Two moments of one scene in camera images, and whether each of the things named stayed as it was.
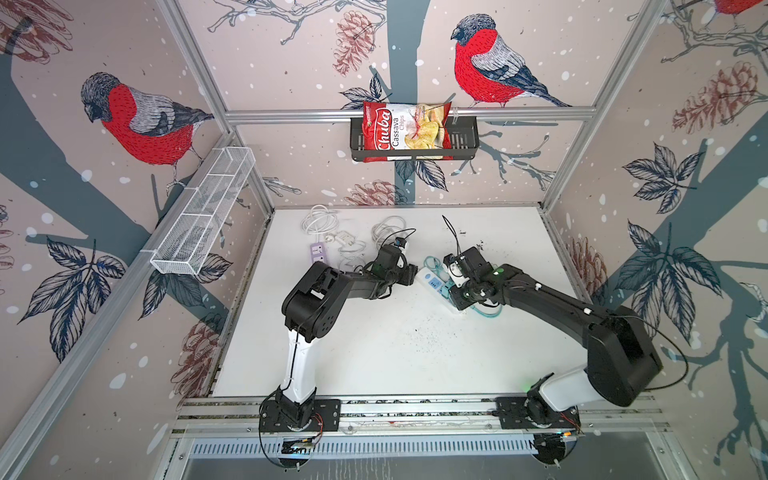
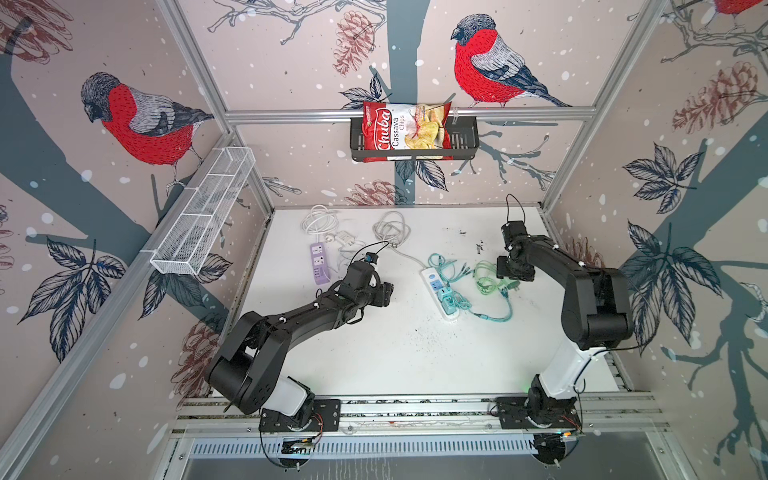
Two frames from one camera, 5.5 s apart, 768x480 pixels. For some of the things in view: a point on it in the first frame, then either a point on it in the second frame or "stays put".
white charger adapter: (345, 238) stays put
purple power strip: (318, 252) stays put
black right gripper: (457, 301) → (524, 274)
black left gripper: (408, 275) → (383, 294)
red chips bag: (391, 126) stays put
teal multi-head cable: (434, 264) stays put
